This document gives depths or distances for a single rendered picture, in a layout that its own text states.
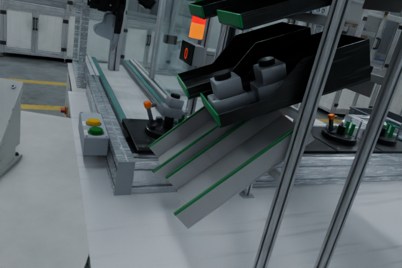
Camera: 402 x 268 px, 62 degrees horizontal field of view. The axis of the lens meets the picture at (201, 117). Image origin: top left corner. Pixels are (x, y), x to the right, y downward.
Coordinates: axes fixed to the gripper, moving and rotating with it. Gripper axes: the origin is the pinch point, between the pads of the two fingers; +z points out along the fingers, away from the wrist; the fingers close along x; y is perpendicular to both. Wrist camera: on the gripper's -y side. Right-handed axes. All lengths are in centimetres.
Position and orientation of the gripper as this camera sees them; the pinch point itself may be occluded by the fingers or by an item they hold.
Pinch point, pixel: (114, 46)
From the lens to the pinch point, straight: 90.8
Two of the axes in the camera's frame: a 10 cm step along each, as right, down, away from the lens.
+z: -1.9, 9.3, 3.1
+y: -9.1, -0.5, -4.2
